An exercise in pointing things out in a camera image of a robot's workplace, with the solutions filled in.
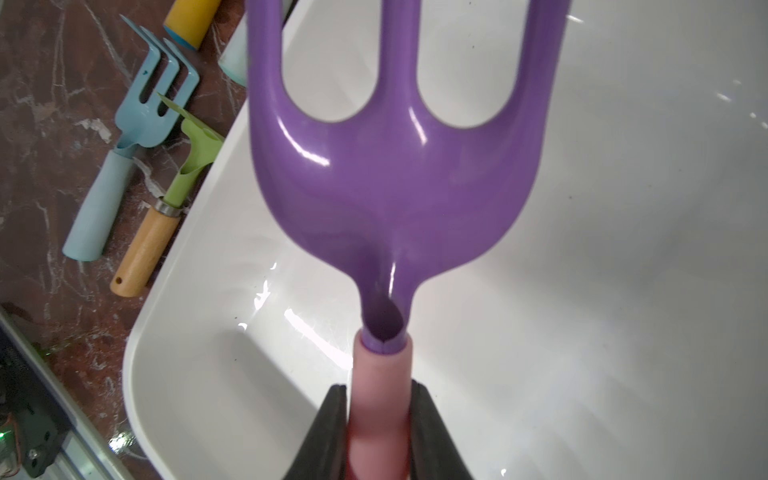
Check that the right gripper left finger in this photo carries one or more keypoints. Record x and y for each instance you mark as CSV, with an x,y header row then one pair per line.
x,y
323,452

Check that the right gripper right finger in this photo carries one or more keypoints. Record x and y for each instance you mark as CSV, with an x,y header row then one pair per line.
x,y
433,454

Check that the purple rake pink handle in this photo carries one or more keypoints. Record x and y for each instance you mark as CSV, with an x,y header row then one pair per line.
x,y
393,197

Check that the green fork wooden handle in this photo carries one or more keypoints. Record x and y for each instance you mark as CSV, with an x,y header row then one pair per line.
x,y
161,220

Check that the light blue fork white handle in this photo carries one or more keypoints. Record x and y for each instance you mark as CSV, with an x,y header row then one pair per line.
x,y
234,60

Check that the light blue rake blue handle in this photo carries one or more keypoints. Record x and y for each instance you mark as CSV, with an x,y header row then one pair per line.
x,y
142,125

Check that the dark blue fork yellow handle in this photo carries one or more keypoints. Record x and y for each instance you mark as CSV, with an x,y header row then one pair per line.
x,y
188,21

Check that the white plastic storage box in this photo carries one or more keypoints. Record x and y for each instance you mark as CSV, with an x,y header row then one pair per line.
x,y
618,331

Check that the aluminium front rail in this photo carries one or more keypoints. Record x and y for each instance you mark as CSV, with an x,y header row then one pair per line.
x,y
84,455

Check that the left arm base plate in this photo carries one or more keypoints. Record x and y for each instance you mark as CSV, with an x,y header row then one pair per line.
x,y
42,422

